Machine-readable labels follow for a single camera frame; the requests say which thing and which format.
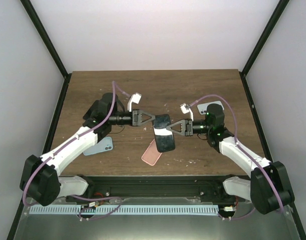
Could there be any white phone dual camera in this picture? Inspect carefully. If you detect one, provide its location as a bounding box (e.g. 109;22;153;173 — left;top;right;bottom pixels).
197;100;224;115

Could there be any light blue phone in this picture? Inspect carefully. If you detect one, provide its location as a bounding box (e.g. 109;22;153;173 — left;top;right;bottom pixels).
83;136;113;156

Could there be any dark blue phone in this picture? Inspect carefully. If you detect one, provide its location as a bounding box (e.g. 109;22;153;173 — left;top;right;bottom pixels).
83;100;99;120

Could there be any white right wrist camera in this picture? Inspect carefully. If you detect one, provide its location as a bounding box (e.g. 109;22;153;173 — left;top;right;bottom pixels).
180;103;194;121

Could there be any black frame post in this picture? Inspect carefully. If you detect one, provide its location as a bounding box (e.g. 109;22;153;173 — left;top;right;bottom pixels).
19;0;69;77
239;0;291;76

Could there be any black phone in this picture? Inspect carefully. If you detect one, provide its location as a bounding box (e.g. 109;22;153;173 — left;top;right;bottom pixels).
152;114;175;153

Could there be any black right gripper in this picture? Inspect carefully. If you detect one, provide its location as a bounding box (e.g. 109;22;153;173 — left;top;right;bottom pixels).
166;119;211;137

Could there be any pink phone case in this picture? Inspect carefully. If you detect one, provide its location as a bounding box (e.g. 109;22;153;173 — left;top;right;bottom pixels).
141;140;162;166

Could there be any metal front plate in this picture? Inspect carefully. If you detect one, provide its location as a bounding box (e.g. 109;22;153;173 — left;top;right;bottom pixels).
15;198;300;240

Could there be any light blue slotted strip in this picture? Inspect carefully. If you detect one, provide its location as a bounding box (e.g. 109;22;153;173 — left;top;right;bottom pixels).
29;204;219;216

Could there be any black frame post right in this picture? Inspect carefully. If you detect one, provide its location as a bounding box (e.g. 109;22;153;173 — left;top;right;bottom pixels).
239;0;291;76

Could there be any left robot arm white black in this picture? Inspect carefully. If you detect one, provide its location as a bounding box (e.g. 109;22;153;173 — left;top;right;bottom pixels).
20;92;155;207

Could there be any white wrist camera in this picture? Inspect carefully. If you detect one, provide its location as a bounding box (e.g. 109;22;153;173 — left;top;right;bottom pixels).
180;103;194;121
127;92;142;112

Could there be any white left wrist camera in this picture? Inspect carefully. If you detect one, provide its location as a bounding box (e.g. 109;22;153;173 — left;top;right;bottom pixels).
127;92;142;112

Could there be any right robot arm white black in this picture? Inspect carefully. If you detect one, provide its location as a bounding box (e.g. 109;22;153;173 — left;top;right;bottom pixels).
167;102;295;215

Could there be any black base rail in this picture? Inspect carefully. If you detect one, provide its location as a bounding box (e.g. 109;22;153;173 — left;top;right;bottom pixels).
65;174;241;203

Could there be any black frame post left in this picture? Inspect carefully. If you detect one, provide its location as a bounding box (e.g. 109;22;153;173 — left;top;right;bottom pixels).
19;0;69;77

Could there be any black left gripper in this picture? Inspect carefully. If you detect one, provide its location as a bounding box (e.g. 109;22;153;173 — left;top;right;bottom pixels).
110;109;155;127

